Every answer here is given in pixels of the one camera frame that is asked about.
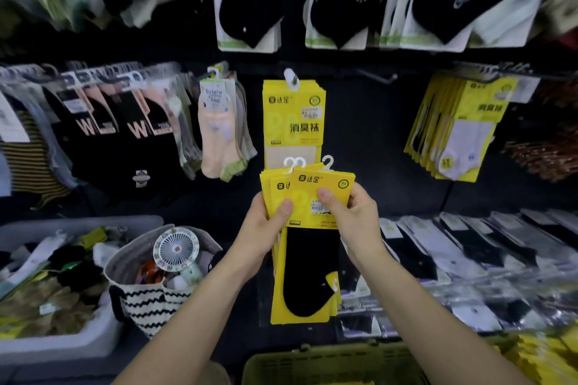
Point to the white handheld fan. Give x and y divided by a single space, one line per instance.
176 249

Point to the green shopping basket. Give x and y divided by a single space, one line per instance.
334 364

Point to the white plastic bin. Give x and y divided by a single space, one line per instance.
67 344

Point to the row black socks peach cuffs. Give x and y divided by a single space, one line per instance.
135 127

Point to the hanging bunch yellow sock packets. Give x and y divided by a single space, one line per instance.
485 105

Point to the person's left forearm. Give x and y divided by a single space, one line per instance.
189 330

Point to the yellow packet black sock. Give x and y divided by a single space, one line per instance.
311 272

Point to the bunch of striped socks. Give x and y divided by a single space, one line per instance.
27 163

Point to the heap of copper hangers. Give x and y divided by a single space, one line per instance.
542 154

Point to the row black socks white cards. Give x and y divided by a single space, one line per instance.
343 1

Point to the stack of upright yellow packets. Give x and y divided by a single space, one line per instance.
542 357

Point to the bunch of pastel sock packs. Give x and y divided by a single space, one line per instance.
219 136

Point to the black dotted sock white card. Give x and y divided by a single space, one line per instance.
248 5

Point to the person's right hand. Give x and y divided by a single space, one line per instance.
361 227

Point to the row of clear bagged socks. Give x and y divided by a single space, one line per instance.
469 245

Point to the person's left hand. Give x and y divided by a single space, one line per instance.
255 240

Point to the person's right forearm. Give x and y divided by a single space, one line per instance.
429 321

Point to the olive trousers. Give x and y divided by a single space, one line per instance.
216 375

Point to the white tipped peg hook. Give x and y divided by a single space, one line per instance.
291 78

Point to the clear price tag holder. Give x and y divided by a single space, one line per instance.
526 89

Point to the black white zigzag tote bag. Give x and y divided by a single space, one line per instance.
149 308

